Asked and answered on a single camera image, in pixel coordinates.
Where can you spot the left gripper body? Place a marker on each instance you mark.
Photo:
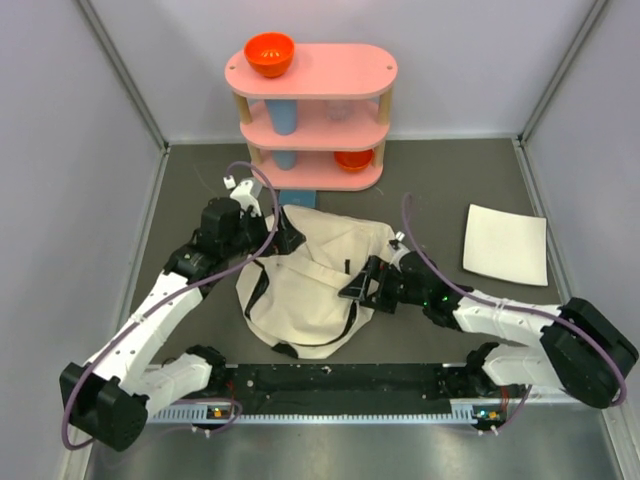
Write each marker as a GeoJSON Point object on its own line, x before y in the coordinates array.
{"type": "Point", "coordinates": [253, 233]}

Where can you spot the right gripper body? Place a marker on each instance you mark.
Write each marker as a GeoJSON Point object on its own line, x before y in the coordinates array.
{"type": "Point", "coordinates": [398, 290]}

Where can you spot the cream canvas backpack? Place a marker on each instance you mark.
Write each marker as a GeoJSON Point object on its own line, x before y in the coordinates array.
{"type": "Point", "coordinates": [291, 302]}

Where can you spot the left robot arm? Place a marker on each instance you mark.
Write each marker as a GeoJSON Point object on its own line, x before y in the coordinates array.
{"type": "Point", "coordinates": [110, 397]}

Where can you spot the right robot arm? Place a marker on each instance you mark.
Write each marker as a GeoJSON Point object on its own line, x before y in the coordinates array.
{"type": "Point", "coordinates": [573, 347]}

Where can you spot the small teal notebook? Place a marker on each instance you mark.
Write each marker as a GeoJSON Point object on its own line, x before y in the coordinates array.
{"type": "Point", "coordinates": [303, 198]}

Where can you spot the blue cup bottom shelf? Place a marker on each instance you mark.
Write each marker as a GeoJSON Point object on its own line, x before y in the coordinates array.
{"type": "Point", "coordinates": [284, 159]}

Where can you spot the blue cup shelf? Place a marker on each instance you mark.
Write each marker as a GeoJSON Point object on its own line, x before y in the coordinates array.
{"type": "Point", "coordinates": [283, 115]}
{"type": "Point", "coordinates": [284, 159]}

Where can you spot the white square board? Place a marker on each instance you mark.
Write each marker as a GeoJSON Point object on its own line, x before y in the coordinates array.
{"type": "Point", "coordinates": [506, 246]}

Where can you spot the orange bowl bottom shelf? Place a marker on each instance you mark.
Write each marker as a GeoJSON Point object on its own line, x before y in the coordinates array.
{"type": "Point", "coordinates": [353, 161]}

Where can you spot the pink three-tier shelf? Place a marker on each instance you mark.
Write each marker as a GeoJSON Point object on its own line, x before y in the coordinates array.
{"type": "Point", "coordinates": [363, 74]}

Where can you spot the blue cup middle shelf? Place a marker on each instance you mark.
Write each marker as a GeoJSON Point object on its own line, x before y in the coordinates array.
{"type": "Point", "coordinates": [283, 115]}

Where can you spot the clear glass cup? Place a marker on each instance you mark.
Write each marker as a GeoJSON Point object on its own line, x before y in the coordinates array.
{"type": "Point", "coordinates": [338, 110]}

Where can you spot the orange bowl on shelf top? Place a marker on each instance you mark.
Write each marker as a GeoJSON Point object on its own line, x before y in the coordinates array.
{"type": "Point", "coordinates": [270, 54]}

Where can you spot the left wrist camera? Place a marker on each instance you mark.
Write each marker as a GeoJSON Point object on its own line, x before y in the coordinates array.
{"type": "Point", "coordinates": [246, 193]}

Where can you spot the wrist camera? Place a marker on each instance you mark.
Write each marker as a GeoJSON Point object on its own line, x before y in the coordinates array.
{"type": "Point", "coordinates": [246, 193]}
{"type": "Point", "coordinates": [397, 247]}

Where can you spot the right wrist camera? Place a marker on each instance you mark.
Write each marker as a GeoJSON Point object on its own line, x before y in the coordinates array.
{"type": "Point", "coordinates": [397, 247]}

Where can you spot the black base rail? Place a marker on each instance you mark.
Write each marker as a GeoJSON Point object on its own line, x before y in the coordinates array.
{"type": "Point", "coordinates": [434, 381]}

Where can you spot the grey cable duct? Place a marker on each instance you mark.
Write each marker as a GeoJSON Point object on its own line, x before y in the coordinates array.
{"type": "Point", "coordinates": [205, 414]}

